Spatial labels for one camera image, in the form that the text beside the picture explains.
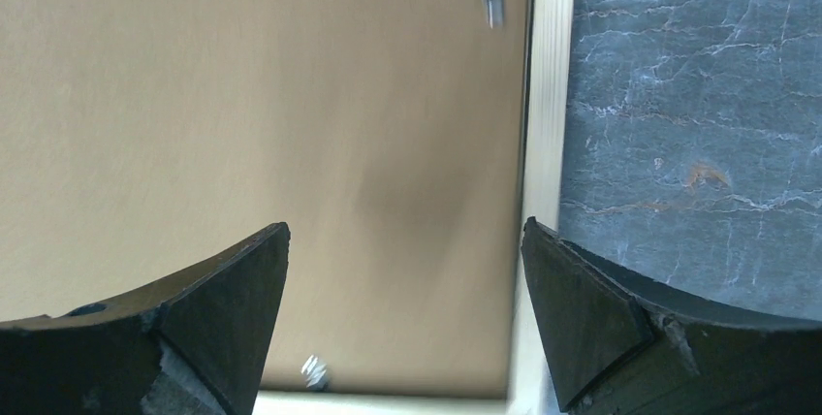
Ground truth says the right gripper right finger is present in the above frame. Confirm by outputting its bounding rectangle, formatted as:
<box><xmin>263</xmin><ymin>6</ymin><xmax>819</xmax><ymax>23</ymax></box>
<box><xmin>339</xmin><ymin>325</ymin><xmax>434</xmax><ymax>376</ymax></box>
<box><xmin>521</xmin><ymin>218</ymin><xmax>821</xmax><ymax>414</ymax></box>

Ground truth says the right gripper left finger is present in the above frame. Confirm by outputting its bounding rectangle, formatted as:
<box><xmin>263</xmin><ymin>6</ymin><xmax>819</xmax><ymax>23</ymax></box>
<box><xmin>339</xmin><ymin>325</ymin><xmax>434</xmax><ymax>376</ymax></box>
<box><xmin>1</xmin><ymin>222</ymin><xmax>290</xmax><ymax>414</ymax></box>

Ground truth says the brown cardboard backing board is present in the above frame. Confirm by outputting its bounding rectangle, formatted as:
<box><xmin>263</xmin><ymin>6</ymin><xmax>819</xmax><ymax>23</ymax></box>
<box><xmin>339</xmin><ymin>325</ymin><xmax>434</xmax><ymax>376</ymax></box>
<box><xmin>1</xmin><ymin>0</ymin><xmax>527</xmax><ymax>399</ymax></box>

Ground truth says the wooden picture frame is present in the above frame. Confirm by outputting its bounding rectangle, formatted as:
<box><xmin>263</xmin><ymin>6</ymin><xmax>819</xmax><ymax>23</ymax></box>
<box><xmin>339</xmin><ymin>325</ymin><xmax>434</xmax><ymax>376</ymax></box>
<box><xmin>254</xmin><ymin>0</ymin><xmax>574</xmax><ymax>414</ymax></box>

